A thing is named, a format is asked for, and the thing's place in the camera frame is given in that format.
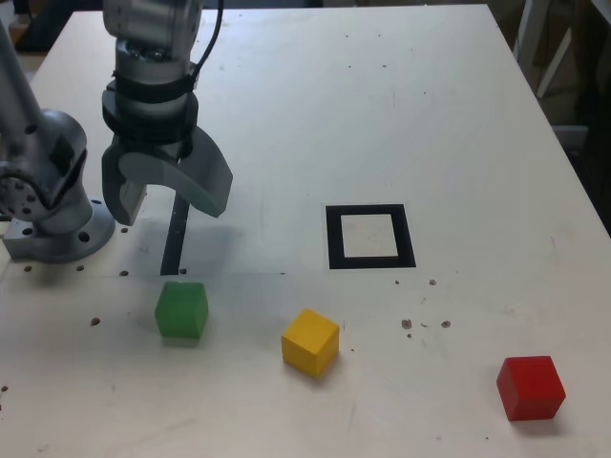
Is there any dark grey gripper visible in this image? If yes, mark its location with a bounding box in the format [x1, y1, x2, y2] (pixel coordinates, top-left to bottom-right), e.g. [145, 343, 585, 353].
[100, 126, 235, 226]

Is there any green cube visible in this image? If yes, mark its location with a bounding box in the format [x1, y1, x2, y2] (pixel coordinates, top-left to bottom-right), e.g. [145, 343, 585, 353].
[154, 281, 210, 340]

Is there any yellow cube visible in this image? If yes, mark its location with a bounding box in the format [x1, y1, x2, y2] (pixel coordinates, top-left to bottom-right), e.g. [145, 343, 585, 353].
[280, 307, 341, 380]

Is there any red cube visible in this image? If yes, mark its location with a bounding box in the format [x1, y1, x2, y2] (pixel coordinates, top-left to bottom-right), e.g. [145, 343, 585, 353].
[495, 355, 567, 422]

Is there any black tape square outline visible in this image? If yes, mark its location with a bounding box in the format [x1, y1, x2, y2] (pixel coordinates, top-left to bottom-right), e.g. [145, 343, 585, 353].
[325, 203, 417, 270]

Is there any black tape strip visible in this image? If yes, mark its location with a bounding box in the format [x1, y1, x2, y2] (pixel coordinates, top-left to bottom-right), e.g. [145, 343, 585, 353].
[159, 190, 192, 277]

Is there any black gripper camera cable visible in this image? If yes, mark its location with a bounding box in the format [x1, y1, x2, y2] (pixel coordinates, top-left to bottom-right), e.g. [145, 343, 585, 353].
[187, 0, 226, 92]

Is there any white frame beside table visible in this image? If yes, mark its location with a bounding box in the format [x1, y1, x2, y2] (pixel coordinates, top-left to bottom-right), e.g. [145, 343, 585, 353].
[513, 0, 601, 99]

